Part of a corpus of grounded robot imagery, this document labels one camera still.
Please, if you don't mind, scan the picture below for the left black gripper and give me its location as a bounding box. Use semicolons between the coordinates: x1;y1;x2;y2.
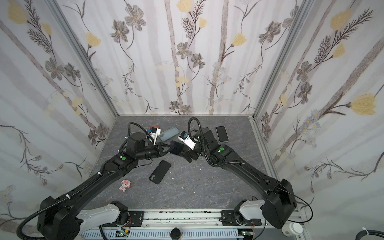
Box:
134;142;174;162

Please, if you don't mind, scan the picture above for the light blue case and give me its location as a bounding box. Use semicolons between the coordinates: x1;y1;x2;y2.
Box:
159;127;180;142
215;125;230;143

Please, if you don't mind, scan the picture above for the black phone case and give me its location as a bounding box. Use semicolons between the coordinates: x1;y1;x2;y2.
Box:
149;161;172;185

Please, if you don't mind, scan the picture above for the black phone blue edge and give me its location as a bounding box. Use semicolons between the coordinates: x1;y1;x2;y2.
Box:
170;141;189;157

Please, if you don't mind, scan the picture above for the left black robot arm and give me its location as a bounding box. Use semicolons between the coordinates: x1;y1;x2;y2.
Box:
17;127;173;240

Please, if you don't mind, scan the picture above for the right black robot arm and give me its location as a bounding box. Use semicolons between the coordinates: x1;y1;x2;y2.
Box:
178;117;299;229

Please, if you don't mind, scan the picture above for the small pink figurine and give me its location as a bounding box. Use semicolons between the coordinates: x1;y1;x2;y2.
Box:
119;180;131;192

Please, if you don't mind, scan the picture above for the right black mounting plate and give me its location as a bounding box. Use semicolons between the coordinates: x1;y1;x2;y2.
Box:
220;210;262;227

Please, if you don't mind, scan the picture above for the black mounting plate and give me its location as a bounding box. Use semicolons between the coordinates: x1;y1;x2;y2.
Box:
128;211;145;227
220;210;262;227

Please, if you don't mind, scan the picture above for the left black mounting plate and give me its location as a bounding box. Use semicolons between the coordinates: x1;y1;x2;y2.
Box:
128;211;145;227

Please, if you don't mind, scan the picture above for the white round cap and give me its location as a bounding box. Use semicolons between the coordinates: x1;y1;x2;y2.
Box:
282;222;303;237

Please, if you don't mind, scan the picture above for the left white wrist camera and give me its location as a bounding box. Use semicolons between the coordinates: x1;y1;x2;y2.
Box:
147;128;161;146

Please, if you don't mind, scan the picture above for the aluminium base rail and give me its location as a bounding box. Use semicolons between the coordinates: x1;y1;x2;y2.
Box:
75;209;308;240

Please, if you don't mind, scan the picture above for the black knob on rail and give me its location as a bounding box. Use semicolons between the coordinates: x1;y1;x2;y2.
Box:
170;228;182;240

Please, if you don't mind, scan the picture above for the black cable bottom right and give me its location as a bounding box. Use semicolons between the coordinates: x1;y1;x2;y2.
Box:
355;227;384;240

